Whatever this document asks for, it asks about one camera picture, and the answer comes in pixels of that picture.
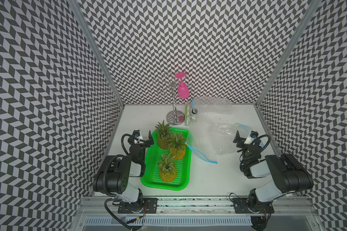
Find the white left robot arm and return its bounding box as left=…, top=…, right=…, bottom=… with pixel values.
left=93, top=130, right=154, bottom=213

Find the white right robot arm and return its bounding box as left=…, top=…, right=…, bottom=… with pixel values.
left=230, top=131, right=314, bottom=216

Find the green juice carton pack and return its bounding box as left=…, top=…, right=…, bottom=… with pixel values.
left=184, top=105, right=190, bottom=126

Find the clear jar with grey lid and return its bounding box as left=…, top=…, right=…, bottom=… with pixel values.
left=190, top=109, right=198, bottom=123

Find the pink plastic wine glass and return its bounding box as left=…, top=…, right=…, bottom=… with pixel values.
left=175, top=72, right=190, bottom=99

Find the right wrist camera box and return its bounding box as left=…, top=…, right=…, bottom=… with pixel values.
left=244, top=131, right=258, bottom=145

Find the aluminium front rail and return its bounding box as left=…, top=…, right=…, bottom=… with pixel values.
left=72, top=196, right=319, bottom=231

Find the aluminium corner post left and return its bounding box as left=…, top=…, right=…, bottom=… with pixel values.
left=67, top=0, right=124, bottom=107

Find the aluminium corner post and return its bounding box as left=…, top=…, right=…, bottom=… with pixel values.
left=67, top=0, right=124, bottom=107
left=255, top=0, right=322, bottom=108

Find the aluminium corner post right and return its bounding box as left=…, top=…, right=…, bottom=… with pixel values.
left=255, top=0, right=322, bottom=108

